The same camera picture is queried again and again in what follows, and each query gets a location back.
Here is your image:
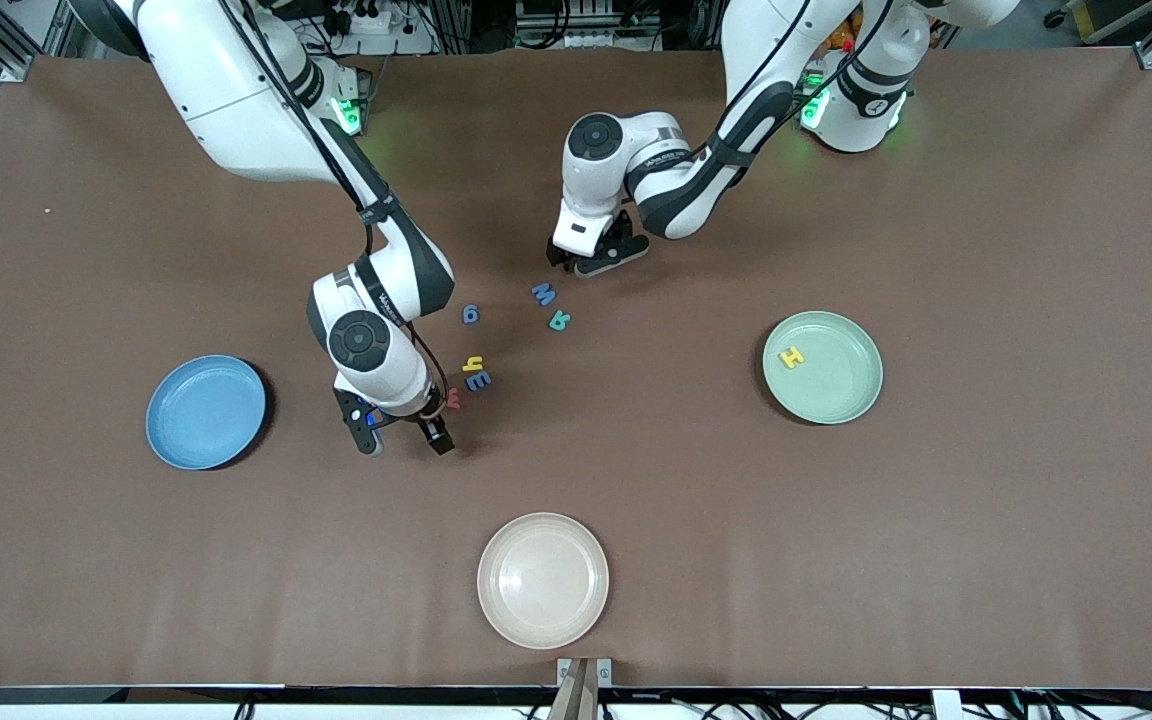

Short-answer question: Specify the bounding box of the beige plate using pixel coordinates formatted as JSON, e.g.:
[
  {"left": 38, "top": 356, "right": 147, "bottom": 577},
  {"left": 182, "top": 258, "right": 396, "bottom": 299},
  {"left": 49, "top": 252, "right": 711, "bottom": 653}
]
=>
[{"left": 477, "top": 512, "right": 610, "bottom": 650}]

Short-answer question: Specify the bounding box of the blue plate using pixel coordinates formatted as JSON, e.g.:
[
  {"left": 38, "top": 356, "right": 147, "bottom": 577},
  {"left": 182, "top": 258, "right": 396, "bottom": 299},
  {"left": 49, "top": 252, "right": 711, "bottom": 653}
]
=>
[{"left": 146, "top": 355, "right": 267, "bottom": 471}]

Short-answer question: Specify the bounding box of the grey equipment rack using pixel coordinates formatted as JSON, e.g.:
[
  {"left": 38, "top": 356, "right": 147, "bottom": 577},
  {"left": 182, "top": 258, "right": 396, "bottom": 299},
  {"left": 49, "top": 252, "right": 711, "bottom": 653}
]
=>
[{"left": 514, "top": 0, "right": 665, "bottom": 51}]

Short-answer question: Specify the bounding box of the white power strip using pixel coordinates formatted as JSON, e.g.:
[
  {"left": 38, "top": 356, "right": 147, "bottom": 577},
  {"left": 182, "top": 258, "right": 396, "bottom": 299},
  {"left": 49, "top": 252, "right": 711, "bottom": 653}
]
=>
[{"left": 321, "top": 0, "right": 437, "bottom": 56}]

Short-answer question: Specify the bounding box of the green plate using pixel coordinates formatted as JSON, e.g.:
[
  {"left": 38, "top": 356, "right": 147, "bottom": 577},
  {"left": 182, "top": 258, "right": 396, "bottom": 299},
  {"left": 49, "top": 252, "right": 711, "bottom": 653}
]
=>
[{"left": 762, "top": 310, "right": 884, "bottom": 426}]

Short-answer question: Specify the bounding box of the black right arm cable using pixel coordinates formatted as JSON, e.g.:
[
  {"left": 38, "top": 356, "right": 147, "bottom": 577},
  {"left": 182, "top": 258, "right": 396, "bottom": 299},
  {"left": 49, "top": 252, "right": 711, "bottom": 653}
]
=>
[{"left": 216, "top": 0, "right": 452, "bottom": 421}]

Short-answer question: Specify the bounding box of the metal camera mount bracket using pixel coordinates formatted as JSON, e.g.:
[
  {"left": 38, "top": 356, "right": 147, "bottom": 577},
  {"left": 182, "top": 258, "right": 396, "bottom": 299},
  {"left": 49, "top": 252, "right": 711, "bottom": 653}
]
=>
[{"left": 557, "top": 657, "right": 613, "bottom": 720}]

